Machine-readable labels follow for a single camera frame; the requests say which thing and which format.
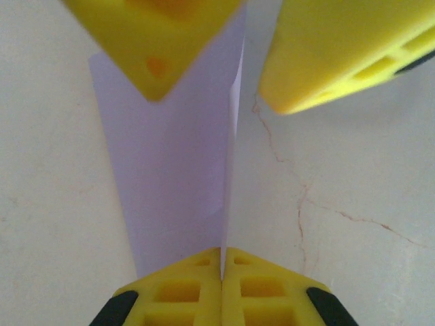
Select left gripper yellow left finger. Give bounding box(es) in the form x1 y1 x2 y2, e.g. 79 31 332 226
90 247 222 326

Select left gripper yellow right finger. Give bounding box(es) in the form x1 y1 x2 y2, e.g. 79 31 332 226
222 247 351 326

